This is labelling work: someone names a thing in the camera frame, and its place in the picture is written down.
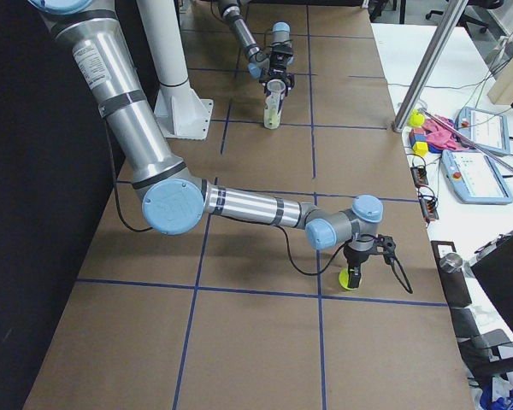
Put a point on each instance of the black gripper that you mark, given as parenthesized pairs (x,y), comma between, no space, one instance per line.
(353,259)
(277,69)

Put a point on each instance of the tennis ball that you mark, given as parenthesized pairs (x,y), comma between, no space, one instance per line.
(271,119)
(344,279)
(416,119)

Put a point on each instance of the clear tennis ball can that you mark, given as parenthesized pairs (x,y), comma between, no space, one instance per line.
(275,91)

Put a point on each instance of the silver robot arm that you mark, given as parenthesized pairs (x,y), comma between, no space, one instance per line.
(173,199)
(264,64)

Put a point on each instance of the small orange black connector box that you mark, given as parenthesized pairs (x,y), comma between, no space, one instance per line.
(419,175)

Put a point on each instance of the white mounting column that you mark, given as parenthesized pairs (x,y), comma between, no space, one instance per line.
(179,110)

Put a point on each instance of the yellow cube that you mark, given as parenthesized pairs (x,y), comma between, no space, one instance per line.
(420,148)

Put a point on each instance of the blue cube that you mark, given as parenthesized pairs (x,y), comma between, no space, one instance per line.
(417,137)

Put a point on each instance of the near teach pendant tablet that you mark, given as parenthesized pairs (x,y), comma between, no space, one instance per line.
(474,178)

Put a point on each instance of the teach pendant tablet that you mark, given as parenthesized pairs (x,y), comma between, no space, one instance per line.
(474,178)
(485,128)

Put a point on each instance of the pink cloth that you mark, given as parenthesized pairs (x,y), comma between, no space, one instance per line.
(439,138)

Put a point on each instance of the far teach pendant tablet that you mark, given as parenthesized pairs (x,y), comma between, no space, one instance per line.
(485,128)

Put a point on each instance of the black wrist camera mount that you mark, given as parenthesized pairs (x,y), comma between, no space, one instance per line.
(385,246)

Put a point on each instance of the tennis ball beside post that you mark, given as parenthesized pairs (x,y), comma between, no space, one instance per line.
(416,119)

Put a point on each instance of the aluminium frame post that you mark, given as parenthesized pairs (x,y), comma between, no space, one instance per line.
(431,56)

